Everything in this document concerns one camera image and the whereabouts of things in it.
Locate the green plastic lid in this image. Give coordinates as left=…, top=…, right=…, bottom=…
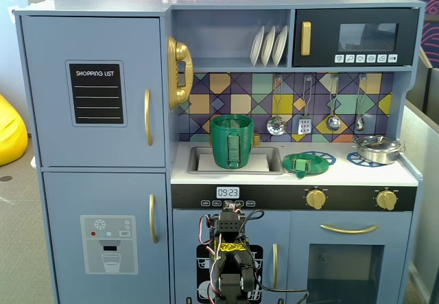
left=282, top=152, right=331, bottom=180

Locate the steel toy pot with lid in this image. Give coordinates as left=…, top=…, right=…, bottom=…
left=352, top=135, right=407, bottom=165

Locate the green plastic container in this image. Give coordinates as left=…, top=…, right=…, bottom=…
left=209, top=114, right=257, bottom=170

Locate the grey toy sink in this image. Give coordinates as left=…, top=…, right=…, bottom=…
left=187, top=145, right=285, bottom=176

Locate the digital clock display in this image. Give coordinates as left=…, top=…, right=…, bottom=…
left=215, top=186, right=241, bottom=200

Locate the steel toy skimmer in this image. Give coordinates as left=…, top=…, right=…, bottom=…
left=266, top=74, right=287, bottom=136

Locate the steel toy slotted spatula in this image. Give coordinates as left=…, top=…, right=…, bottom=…
left=297, top=74, right=313, bottom=136

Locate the blue dishwasher door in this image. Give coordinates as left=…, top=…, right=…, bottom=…
left=172, top=209, right=292, bottom=304

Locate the gold toy telephone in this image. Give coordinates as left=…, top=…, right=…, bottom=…
left=167, top=35, right=195, bottom=110

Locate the white toy plate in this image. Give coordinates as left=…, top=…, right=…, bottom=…
left=260, top=25, right=276, bottom=67
left=249, top=25, right=265, bottom=67
left=272, top=25, right=289, bottom=67

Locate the blue toy kitchen unit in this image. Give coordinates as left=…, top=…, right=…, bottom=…
left=13, top=0, right=427, bottom=304

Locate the gold stove knob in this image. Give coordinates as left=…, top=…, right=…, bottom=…
left=303, top=187, right=329, bottom=211
left=373, top=187, right=399, bottom=211

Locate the steel toy ladle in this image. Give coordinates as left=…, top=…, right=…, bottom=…
left=326, top=73, right=342, bottom=132

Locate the blue oven door with window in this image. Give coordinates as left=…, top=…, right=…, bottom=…
left=289, top=210, right=412, bottom=304

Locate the black shopping list board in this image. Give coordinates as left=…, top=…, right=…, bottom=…
left=64, top=60, right=128, bottom=128

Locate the steel toy spoon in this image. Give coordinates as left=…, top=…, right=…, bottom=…
left=354, top=73, right=367, bottom=132

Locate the grey water dispenser panel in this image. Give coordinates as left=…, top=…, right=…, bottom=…
left=80, top=214, right=139, bottom=276

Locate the black microwave door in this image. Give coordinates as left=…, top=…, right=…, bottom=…
left=293, top=8, right=421, bottom=68

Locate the blue freezer door with dispenser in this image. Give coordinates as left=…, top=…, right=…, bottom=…
left=43, top=172, right=171, bottom=304

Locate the tall blue fridge door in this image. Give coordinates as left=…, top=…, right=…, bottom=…
left=21, top=15, right=166, bottom=168

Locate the yellow bean bag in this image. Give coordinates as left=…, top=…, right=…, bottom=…
left=0, top=93, right=29, bottom=167

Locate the long gold fridge handle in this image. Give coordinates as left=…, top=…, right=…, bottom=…
left=143, top=89, right=154, bottom=147

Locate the short gold freezer handle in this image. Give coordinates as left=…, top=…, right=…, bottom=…
left=149, top=194, right=159, bottom=244

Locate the gold microwave handle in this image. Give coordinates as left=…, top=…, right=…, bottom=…
left=300, top=21, right=312, bottom=57

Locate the straight gold dishwasher handle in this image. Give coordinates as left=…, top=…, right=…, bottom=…
left=272, top=243, right=279, bottom=290

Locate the curved gold oven handle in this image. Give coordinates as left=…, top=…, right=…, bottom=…
left=320, top=224, right=379, bottom=235

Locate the black camera cable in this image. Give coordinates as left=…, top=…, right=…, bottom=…
left=255, top=276, right=309, bottom=304

